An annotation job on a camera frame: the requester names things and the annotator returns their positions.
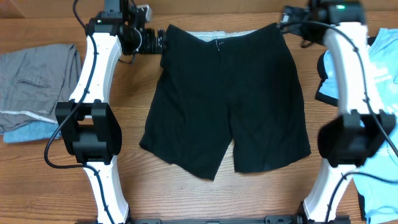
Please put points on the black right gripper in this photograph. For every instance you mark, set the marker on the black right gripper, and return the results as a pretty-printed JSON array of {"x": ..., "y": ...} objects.
[{"x": 293, "y": 28}]

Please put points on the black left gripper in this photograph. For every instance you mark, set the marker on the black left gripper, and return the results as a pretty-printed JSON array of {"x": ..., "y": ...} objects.
[{"x": 150, "y": 45}]

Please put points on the black shorts with mesh lining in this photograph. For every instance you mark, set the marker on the black shorts with mesh lining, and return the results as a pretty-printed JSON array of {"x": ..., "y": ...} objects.
[{"x": 242, "y": 91}]

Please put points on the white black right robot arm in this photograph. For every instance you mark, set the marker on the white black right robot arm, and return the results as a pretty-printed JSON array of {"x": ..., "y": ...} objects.
[{"x": 334, "y": 13}]

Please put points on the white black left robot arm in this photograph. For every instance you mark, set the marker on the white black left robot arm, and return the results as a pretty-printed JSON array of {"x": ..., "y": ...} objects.
[{"x": 87, "y": 124}]

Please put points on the black garment under blue shirt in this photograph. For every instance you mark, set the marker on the black garment under blue shirt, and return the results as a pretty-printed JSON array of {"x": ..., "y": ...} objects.
[{"x": 327, "y": 91}]

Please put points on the folded grey shorts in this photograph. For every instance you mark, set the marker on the folded grey shorts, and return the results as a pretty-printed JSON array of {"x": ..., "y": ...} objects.
[{"x": 34, "y": 80}]

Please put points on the folded blue cloth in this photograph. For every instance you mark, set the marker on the folded blue cloth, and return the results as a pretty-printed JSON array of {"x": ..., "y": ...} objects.
[{"x": 34, "y": 131}]

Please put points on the light blue t-shirt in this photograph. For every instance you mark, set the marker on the light blue t-shirt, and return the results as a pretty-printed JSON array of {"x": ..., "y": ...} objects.
[{"x": 358, "y": 131}]

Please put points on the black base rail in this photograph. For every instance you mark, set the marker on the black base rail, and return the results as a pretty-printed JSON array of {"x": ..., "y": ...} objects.
[{"x": 217, "y": 221}]

